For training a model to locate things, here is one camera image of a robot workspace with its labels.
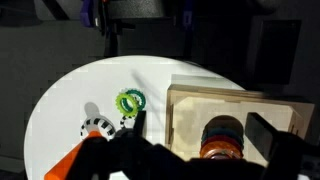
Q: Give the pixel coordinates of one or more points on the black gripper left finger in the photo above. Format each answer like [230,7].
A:
[140,121]

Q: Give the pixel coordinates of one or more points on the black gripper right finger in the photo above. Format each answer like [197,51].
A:
[263,133]

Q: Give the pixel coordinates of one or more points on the slatted wooden crate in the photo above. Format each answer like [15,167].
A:
[186,116]

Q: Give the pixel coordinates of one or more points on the orange peg with striped base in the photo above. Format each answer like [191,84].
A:
[66,163]

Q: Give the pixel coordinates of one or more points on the purple clamp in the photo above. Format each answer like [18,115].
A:
[87,13]

